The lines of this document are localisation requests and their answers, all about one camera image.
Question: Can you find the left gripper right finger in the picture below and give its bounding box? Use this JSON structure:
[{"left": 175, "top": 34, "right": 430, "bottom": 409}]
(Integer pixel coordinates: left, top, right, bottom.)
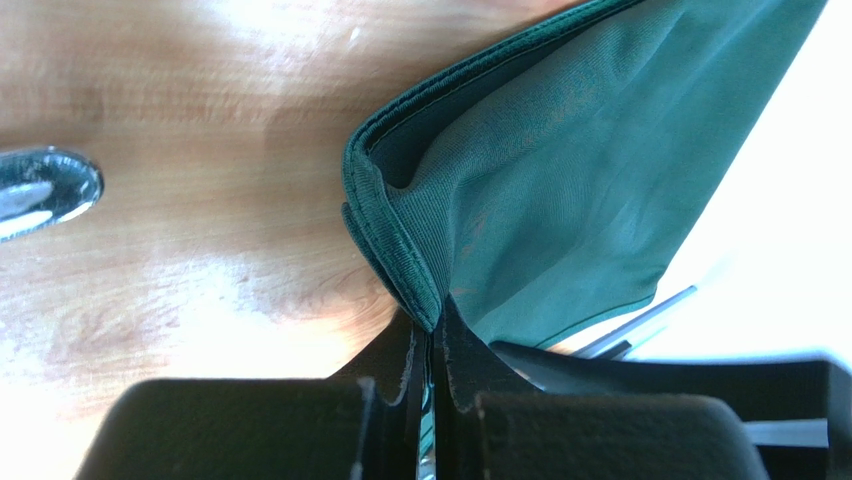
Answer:
[{"left": 433, "top": 301, "right": 767, "bottom": 479}]

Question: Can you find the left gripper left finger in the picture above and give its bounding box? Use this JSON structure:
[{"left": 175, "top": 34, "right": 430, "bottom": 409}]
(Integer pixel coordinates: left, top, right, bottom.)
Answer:
[{"left": 78, "top": 312, "right": 425, "bottom": 479}]

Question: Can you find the dark green cloth napkin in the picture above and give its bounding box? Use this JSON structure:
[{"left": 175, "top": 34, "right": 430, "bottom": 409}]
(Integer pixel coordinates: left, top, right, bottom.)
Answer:
[{"left": 342, "top": 1, "right": 824, "bottom": 348}]

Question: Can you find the silver fork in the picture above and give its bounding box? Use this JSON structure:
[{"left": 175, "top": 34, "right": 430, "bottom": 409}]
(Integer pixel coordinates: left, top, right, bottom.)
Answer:
[{"left": 1, "top": 146, "right": 105, "bottom": 243}]

